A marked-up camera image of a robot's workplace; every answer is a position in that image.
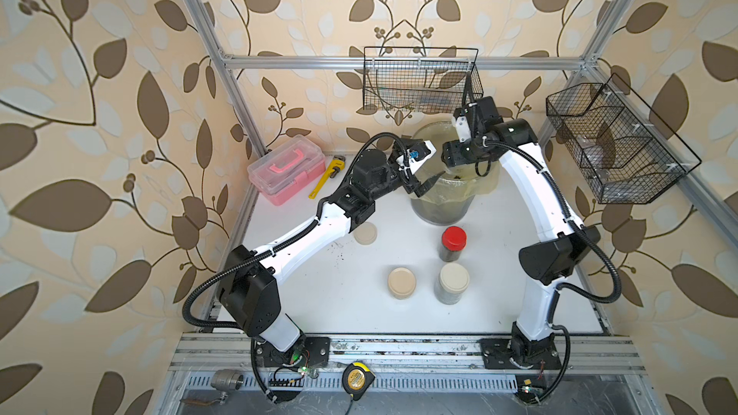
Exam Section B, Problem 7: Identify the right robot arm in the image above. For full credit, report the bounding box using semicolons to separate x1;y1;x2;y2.
441;83;623;360

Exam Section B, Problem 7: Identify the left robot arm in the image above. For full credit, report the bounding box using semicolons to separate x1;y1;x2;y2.
182;133;436;353

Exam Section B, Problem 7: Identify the red lid tea jar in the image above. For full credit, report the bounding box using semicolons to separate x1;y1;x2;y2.
439;226;467;262

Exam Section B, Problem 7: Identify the metal mesh trash bin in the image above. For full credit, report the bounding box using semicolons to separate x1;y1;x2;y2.
411;121;501;226

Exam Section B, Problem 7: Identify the yellow plastic bin liner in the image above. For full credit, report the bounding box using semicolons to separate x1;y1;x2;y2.
412;121;502;205

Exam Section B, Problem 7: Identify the yellow pipe wrench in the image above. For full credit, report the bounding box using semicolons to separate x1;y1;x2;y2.
309;155;346;200

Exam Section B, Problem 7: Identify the beige lid short jar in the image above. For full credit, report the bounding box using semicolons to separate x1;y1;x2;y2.
387;267;417;300

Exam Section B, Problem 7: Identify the beige lid tall jar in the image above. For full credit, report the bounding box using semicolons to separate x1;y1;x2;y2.
434;262;470;305

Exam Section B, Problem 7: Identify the pink plastic toolbox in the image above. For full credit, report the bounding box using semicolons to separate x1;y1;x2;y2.
247;136;326;207

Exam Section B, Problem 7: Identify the yellow black tape measure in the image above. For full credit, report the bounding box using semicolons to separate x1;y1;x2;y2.
341;361;376;402

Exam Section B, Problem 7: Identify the metal pipe fitting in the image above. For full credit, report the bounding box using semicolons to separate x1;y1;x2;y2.
209;369;245;392

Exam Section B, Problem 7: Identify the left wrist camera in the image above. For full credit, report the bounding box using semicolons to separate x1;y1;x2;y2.
404;139;436;175

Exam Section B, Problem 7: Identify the black wire basket back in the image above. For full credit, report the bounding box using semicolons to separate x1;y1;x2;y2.
361;45;484;116

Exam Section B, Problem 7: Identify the black wire basket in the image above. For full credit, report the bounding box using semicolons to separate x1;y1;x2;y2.
546;73;703;205
361;45;484;116

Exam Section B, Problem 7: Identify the black wire basket right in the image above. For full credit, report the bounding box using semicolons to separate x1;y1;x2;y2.
546;73;703;205

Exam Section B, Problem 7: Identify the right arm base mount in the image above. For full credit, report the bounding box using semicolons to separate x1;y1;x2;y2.
479;322;562;371

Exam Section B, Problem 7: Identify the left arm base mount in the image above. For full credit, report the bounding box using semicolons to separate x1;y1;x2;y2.
252;335;332;369

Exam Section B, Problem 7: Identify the aluminium frame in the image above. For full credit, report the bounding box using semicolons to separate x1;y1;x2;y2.
146;0;738;415

